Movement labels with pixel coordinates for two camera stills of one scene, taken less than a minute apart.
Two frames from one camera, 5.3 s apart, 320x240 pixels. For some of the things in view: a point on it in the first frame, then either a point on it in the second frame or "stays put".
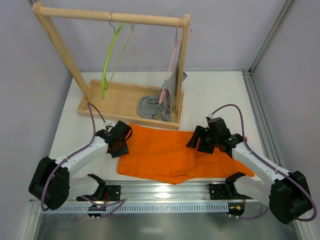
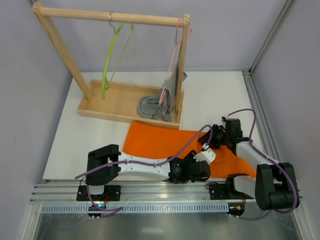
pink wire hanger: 177,42 stays put
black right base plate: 218,191 stays put
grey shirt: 161,106 stays put
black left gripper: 119,144 to 200,170
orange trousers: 163,154 stays put
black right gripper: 204,139 to 215,136
